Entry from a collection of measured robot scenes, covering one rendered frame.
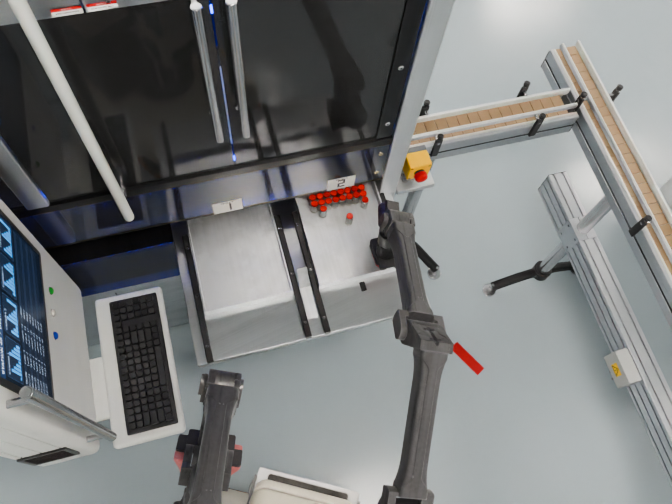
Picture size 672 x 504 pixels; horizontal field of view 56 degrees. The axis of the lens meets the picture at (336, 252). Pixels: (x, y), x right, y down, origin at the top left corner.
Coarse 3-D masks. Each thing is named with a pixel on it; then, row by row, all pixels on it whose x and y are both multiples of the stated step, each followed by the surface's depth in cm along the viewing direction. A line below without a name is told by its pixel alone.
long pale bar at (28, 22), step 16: (16, 0) 93; (16, 16) 96; (32, 16) 97; (32, 32) 99; (48, 48) 104; (48, 64) 106; (64, 80) 111; (64, 96) 114; (80, 112) 119; (80, 128) 123; (96, 144) 129; (96, 160) 133; (112, 176) 141; (112, 192) 146; (128, 208) 155
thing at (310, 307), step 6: (300, 270) 184; (306, 270) 185; (300, 276) 186; (306, 276) 186; (300, 282) 187; (306, 282) 187; (300, 288) 188; (306, 288) 188; (306, 294) 187; (306, 300) 186; (312, 300) 186; (306, 306) 186; (312, 306) 186; (312, 312) 185; (312, 318) 184
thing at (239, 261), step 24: (216, 216) 195; (240, 216) 196; (264, 216) 196; (192, 240) 192; (216, 240) 192; (240, 240) 193; (264, 240) 193; (216, 264) 189; (240, 264) 189; (264, 264) 190; (216, 288) 186; (240, 288) 186; (264, 288) 187; (288, 288) 187; (216, 312) 182
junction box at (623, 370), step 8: (616, 352) 222; (624, 352) 222; (608, 360) 227; (616, 360) 222; (624, 360) 221; (632, 360) 221; (616, 368) 223; (624, 368) 219; (632, 368) 220; (616, 376) 224; (624, 376) 220; (632, 376) 219; (616, 384) 226; (624, 384) 221
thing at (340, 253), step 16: (368, 192) 202; (304, 208) 198; (352, 208) 200; (368, 208) 200; (304, 224) 196; (320, 224) 197; (336, 224) 197; (352, 224) 197; (368, 224) 198; (320, 240) 194; (336, 240) 195; (352, 240) 195; (368, 240) 195; (320, 256) 192; (336, 256) 193; (352, 256) 193; (368, 256) 193; (320, 272) 190; (336, 272) 190; (352, 272) 191; (368, 272) 188; (384, 272) 191; (320, 288) 188
